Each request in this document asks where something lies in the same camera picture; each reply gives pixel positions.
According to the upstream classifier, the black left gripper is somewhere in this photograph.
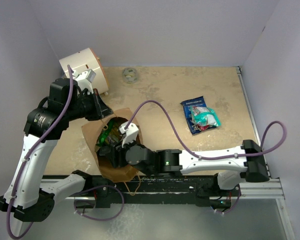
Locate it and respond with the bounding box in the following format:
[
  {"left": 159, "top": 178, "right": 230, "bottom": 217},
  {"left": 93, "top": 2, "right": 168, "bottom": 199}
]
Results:
[{"left": 65, "top": 88, "right": 114, "bottom": 122}]

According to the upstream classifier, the brown paper bag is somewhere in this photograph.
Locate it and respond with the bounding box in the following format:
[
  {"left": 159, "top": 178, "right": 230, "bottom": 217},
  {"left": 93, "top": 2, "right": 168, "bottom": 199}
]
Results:
[{"left": 81, "top": 108, "right": 139, "bottom": 183}]

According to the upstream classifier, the blue chips bag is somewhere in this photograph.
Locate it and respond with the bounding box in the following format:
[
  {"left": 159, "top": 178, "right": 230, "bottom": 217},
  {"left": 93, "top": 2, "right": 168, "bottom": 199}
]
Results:
[{"left": 180, "top": 96, "right": 210, "bottom": 135}]

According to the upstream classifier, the red snack packet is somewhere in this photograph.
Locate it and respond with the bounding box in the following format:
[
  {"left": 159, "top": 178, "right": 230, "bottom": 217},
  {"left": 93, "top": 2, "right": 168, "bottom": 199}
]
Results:
[{"left": 197, "top": 125, "right": 210, "bottom": 131}]

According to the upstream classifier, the teal snack packet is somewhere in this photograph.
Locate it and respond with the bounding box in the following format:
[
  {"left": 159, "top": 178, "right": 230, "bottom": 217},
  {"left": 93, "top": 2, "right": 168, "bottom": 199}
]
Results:
[{"left": 190, "top": 106, "right": 221, "bottom": 127}]

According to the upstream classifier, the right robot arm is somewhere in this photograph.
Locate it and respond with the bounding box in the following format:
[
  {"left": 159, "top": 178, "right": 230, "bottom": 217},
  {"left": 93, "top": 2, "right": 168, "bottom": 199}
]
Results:
[{"left": 96, "top": 139, "right": 270, "bottom": 196}]

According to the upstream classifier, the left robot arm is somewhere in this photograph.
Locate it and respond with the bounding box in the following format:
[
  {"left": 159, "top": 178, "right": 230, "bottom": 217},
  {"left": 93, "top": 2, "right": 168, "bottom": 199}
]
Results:
[{"left": 0, "top": 78, "right": 113, "bottom": 223}]

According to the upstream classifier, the green snack packet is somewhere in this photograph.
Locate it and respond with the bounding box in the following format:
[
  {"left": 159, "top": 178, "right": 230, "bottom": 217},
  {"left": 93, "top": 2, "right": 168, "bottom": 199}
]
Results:
[{"left": 96, "top": 118, "right": 123, "bottom": 147}]

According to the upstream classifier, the clear plastic tape roll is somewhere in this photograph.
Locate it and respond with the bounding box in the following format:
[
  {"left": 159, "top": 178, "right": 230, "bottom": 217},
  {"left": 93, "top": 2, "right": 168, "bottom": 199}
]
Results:
[{"left": 122, "top": 67, "right": 138, "bottom": 84}]

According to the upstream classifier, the white cylindrical container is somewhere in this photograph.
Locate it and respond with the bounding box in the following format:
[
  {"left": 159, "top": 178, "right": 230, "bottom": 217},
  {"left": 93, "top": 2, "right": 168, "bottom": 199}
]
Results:
[{"left": 59, "top": 48, "right": 109, "bottom": 96}]

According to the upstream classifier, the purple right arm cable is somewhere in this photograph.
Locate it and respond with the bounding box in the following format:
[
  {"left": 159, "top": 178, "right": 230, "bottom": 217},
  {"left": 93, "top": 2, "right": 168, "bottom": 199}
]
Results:
[{"left": 124, "top": 100, "right": 288, "bottom": 160}]

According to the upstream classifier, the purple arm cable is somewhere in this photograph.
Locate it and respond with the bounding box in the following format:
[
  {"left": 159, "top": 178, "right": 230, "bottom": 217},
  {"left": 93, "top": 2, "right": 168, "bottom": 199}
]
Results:
[
  {"left": 124, "top": 100, "right": 288, "bottom": 160},
  {"left": 6, "top": 64, "right": 75, "bottom": 240}
]

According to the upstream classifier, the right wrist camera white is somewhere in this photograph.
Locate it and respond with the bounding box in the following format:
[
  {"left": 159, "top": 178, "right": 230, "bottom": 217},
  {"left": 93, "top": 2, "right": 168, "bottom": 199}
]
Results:
[{"left": 118, "top": 121, "right": 139, "bottom": 148}]

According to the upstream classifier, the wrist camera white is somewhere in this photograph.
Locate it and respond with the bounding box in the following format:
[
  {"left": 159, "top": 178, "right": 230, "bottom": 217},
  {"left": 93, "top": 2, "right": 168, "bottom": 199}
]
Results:
[
  {"left": 118, "top": 121, "right": 139, "bottom": 148},
  {"left": 72, "top": 69, "right": 96, "bottom": 93}
]

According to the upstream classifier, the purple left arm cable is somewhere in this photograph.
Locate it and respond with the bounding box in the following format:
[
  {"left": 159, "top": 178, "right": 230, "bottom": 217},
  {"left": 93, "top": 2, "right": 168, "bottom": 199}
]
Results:
[{"left": 6, "top": 64, "right": 75, "bottom": 240}]

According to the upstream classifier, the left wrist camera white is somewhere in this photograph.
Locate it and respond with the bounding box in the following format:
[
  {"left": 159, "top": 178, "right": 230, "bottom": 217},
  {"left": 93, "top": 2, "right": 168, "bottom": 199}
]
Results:
[{"left": 72, "top": 69, "right": 96, "bottom": 93}]

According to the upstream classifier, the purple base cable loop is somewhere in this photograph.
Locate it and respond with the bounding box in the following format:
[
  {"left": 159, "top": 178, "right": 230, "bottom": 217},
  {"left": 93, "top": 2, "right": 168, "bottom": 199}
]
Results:
[{"left": 73, "top": 184, "right": 126, "bottom": 222}]

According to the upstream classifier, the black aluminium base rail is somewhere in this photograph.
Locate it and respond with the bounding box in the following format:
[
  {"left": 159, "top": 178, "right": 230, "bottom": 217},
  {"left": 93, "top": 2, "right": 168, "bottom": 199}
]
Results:
[{"left": 54, "top": 175, "right": 284, "bottom": 211}]

